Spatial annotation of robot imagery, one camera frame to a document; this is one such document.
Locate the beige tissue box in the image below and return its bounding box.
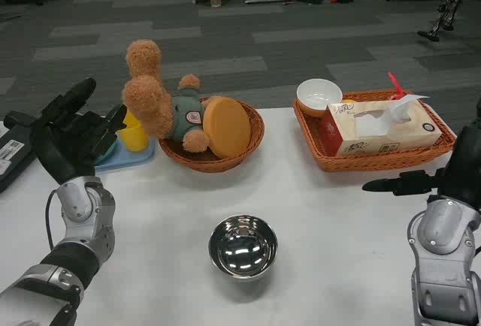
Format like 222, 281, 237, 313
323, 92, 441, 158

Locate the teal plastic item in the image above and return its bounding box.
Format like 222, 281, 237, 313
95, 140, 118, 166

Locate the dark flat device with label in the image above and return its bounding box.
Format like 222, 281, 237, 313
0, 113, 42, 194

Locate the brown plush teddy bear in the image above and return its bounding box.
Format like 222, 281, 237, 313
120, 39, 215, 153

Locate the orange round disc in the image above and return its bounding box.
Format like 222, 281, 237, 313
202, 95, 252, 160

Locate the white ceramic bowl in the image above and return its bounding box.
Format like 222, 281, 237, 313
296, 78, 343, 119

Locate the standing background robot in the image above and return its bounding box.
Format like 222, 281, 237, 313
417, 0, 481, 43

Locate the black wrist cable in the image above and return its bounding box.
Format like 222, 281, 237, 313
45, 189, 63, 252

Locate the round wicker basket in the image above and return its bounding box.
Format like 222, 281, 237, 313
157, 97, 265, 174

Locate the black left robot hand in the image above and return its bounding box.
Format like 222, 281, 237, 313
3, 77, 128, 185

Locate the shiny metal bowl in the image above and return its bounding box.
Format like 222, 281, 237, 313
208, 213, 279, 284

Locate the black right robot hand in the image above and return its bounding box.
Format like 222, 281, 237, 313
362, 96, 481, 210

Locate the yellow plastic cup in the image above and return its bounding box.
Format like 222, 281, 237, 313
119, 110, 151, 152

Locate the rectangular wicker basket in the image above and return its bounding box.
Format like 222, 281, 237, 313
292, 89, 458, 173

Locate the light blue plastic tray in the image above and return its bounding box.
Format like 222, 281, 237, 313
93, 136, 156, 172

